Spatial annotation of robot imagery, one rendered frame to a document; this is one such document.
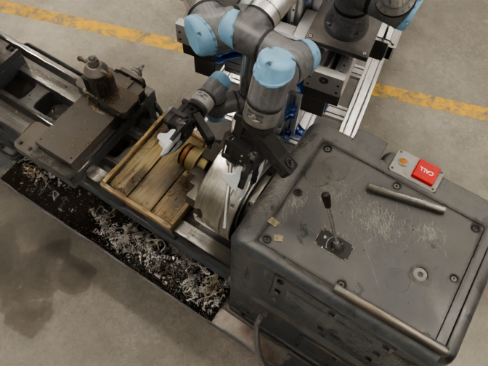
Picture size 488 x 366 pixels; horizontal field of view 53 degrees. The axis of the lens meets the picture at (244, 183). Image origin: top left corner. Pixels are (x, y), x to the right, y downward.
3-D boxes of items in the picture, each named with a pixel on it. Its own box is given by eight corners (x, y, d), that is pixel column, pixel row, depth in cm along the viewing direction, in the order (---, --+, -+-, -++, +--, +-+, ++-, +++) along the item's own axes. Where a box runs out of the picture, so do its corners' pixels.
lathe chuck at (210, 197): (274, 171, 166) (277, 124, 137) (222, 247, 155) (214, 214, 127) (251, 159, 168) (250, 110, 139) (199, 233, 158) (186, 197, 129)
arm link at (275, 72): (307, 57, 93) (285, 72, 87) (291, 102, 100) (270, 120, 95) (273, 38, 95) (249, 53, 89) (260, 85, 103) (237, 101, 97)
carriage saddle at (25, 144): (158, 100, 188) (157, 90, 182) (75, 189, 169) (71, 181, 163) (99, 66, 195) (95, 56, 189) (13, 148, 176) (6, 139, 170)
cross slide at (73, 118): (152, 88, 183) (150, 80, 179) (73, 171, 165) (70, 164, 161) (117, 69, 187) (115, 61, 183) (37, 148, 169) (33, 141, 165)
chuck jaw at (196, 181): (226, 182, 144) (203, 209, 137) (225, 192, 148) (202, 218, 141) (195, 164, 146) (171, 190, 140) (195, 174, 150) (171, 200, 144)
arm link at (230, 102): (237, 118, 178) (238, 99, 168) (208, 127, 176) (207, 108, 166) (230, 102, 181) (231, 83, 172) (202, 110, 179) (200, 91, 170)
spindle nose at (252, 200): (282, 187, 158) (286, 158, 138) (247, 240, 151) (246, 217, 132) (275, 182, 158) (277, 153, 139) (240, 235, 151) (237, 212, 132)
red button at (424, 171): (438, 172, 131) (441, 168, 130) (430, 188, 129) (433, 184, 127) (417, 161, 133) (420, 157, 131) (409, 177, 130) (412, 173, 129)
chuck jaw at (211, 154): (238, 170, 148) (253, 136, 143) (232, 173, 144) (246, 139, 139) (208, 152, 151) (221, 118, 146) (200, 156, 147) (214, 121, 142)
